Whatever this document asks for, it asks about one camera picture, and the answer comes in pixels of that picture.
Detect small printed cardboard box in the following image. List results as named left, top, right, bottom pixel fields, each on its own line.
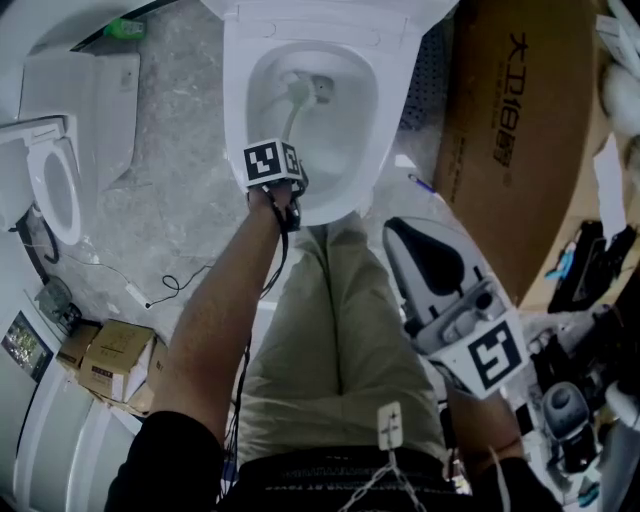
left=127, top=337, right=171, bottom=416

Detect black hose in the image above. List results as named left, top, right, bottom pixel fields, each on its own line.
left=17, top=199, right=61, bottom=264

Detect white ceramic fixture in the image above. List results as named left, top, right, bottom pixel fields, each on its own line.
left=12, top=369, right=146, bottom=512

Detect silver chain necklace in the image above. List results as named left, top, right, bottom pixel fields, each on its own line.
left=337, top=401, right=426, bottom=512

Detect small cardboard box white side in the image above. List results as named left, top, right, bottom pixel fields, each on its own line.
left=77, top=319, right=156, bottom=404

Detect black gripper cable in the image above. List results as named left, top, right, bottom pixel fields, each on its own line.
left=214, top=184, right=306, bottom=512

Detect person's left forearm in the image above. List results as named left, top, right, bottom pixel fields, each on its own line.
left=148, top=182, right=297, bottom=441

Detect person's black printed shirt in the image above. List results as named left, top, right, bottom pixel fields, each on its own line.
left=104, top=409, right=566, bottom=512

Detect green bottle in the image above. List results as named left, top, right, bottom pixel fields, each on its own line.
left=103, top=17, right=147, bottom=40

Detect white toilet with lowered seat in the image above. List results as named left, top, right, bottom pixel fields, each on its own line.
left=0, top=52, right=142, bottom=246

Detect grey wire fan guards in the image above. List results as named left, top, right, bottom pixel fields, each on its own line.
left=37, top=277, right=84, bottom=331

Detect black pouch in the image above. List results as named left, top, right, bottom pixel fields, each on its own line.
left=544, top=219, right=636, bottom=314

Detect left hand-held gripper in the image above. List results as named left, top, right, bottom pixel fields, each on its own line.
left=243, top=138, right=309, bottom=194

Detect thin black floor cable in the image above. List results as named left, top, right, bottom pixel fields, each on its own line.
left=147, top=264, right=216, bottom=309

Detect white power adapter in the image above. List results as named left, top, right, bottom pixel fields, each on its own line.
left=124, top=283, right=152, bottom=310

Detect large brown cardboard box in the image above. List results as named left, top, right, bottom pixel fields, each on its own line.
left=432, top=0, right=640, bottom=311

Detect white round sponge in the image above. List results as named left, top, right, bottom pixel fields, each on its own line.
left=602, top=64, right=640, bottom=136

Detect black perforated panel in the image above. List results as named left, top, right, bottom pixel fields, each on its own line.
left=399, top=22, right=451, bottom=131

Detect person's khaki trousers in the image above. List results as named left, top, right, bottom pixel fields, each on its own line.
left=234, top=209, right=449, bottom=469

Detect white toilet with raised seat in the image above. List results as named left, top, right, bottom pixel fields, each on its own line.
left=199, top=0, right=461, bottom=229

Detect person's right forearm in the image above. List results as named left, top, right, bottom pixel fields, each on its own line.
left=444, top=384, right=526, bottom=476

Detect small plain cardboard box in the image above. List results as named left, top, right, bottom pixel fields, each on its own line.
left=55, top=322, right=101, bottom=371

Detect green toilet brush white bristles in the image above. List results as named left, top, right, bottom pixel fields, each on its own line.
left=277, top=72, right=326, bottom=146

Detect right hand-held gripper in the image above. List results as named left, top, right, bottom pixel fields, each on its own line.
left=383, top=218, right=531, bottom=401

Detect dark framed picture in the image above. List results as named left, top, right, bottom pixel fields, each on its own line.
left=0, top=309, right=55, bottom=384

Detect white paper strip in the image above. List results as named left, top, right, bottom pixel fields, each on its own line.
left=592, top=134, right=629, bottom=241

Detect black device with grey dome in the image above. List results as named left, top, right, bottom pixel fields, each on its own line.
left=539, top=382, right=601, bottom=474

